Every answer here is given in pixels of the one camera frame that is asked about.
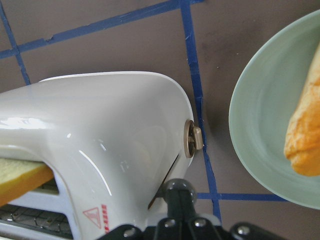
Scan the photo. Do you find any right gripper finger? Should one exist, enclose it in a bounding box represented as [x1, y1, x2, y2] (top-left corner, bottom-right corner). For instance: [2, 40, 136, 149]
[152, 178, 223, 240]

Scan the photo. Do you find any white toaster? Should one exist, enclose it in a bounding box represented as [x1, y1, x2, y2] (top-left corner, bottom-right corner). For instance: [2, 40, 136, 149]
[0, 71, 193, 240]

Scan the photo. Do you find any light green plate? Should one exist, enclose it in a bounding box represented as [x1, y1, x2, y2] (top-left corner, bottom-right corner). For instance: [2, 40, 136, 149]
[228, 11, 320, 209]

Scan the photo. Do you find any orange triangular pastry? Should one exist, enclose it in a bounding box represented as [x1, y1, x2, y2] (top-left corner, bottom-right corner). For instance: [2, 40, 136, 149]
[283, 47, 320, 177]

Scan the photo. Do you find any toast bread slice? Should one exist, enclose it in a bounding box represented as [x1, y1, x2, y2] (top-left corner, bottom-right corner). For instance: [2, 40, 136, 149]
[0, 158, 54, 206]

